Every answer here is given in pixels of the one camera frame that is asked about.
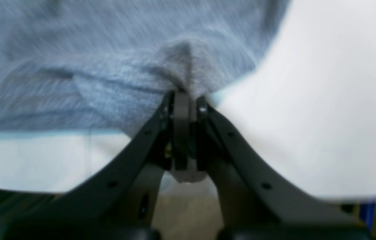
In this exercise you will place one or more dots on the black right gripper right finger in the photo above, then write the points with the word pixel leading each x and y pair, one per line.
pixel 257 203

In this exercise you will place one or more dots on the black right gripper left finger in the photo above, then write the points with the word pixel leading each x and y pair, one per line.
pixel 117 203

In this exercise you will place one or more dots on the grey t-shirt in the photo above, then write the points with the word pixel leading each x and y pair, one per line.
pixel 106 64

